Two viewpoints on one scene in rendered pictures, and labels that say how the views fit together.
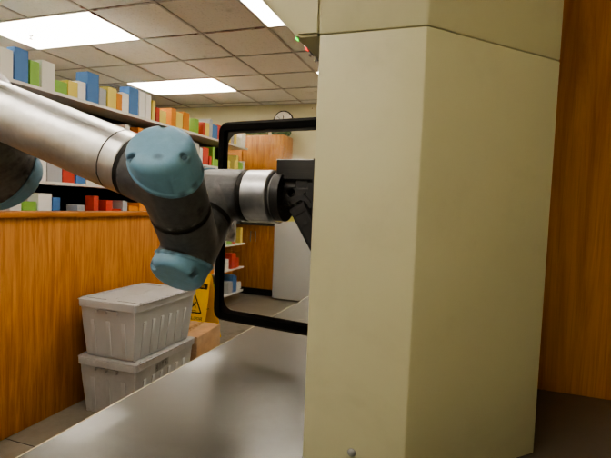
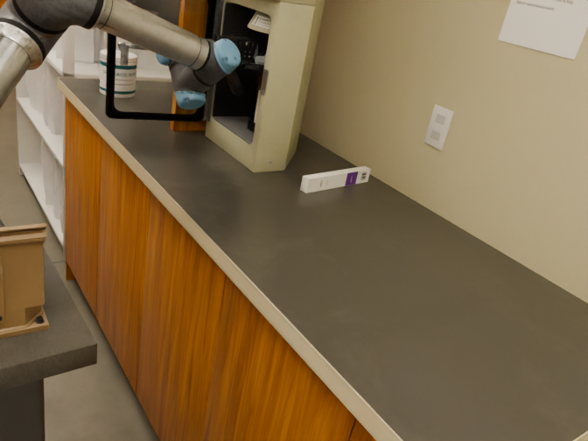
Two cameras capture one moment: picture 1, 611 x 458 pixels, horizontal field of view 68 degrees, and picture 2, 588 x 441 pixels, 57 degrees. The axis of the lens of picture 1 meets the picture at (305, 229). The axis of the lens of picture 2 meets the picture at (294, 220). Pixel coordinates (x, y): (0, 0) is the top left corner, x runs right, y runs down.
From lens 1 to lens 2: 126 cm
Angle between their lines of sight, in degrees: 60
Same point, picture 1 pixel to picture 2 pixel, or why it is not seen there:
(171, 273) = (195, 102)
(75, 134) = (185, 41)
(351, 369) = (274, 133)
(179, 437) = (202, 176)
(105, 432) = (175, 182)
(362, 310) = (280, 111)
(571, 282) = not seen: hidden behind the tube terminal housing
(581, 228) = not seen: hidden behind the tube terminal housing
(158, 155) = (234, 58)
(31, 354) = not seen: outside the picture
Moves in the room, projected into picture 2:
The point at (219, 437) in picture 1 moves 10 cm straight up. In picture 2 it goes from (213, 172) to (218, 138)
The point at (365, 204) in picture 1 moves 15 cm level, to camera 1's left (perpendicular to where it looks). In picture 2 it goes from (287, 72) to (251, 74)
